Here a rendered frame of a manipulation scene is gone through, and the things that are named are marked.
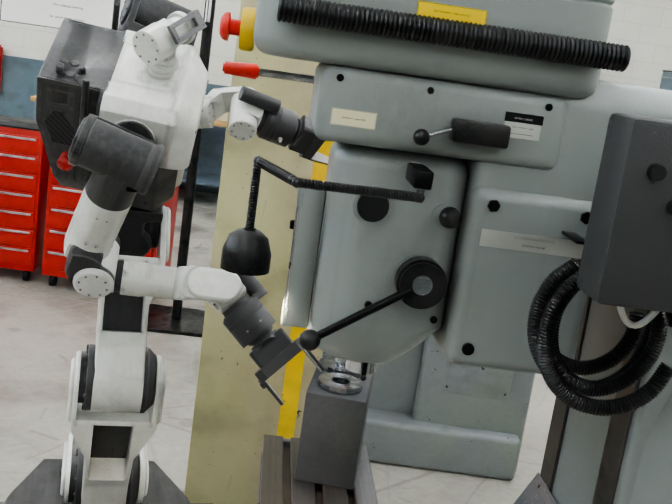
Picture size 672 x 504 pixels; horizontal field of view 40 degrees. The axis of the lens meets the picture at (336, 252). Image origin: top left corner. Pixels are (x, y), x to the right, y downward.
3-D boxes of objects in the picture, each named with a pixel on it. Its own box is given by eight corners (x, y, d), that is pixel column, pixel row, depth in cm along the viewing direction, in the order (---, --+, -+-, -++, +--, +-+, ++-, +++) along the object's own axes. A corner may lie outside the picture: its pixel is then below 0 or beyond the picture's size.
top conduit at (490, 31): (276, 21, 114) (279, -8, 113) (276, 22, 118) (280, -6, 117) (628, 73, 118) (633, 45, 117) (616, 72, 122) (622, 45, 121)
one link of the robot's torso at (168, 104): (23, 220, 185) (26, 79, 160) (65, 115, 209) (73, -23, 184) (171, 251, 190) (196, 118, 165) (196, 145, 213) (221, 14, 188)
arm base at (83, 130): (57, 178, 162) (79, 122, 157) (72, 152, 173) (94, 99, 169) (138, 212, 165) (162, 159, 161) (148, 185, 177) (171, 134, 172)
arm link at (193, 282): (240, 303, 185) (173, 294, 183) (234, 309, 194) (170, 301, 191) (244, 271, 187) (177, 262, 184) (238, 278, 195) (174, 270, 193)
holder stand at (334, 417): (293, 479, 184) (306, 385, 180) (308, 436, 205) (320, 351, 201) (353, 490, 183) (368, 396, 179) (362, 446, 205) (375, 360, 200)
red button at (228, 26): (217, 39, 128) (220, 10, 127) (219, 39, 132) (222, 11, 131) (240, 42, 129) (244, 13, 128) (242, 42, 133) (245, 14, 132)
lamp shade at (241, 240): (214, 261, 138) (219, 221, 136) (260, 263, 140) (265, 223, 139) (227, 274, 131) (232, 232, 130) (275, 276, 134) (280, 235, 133)
